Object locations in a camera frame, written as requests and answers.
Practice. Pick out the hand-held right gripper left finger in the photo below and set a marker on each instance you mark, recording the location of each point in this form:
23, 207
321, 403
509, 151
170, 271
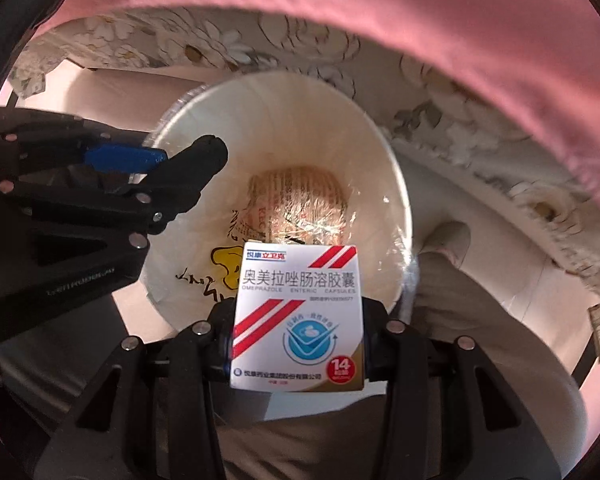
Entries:
195, 360

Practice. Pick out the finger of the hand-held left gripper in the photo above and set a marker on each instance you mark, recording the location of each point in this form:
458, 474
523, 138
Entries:
180, 180
120, 157

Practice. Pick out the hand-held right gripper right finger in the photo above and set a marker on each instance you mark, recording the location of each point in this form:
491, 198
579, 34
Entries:
400, 350

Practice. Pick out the white medicine box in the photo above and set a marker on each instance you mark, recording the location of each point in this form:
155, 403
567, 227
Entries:
295, 310

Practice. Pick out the crumpled printed wrapper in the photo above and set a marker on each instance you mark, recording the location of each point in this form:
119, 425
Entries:
300, 195

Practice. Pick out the beige floral bed sheet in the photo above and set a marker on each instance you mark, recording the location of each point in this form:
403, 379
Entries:
430, 105

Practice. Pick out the pink floral blanket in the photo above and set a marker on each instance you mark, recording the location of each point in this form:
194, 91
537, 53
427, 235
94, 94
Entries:
380, 10

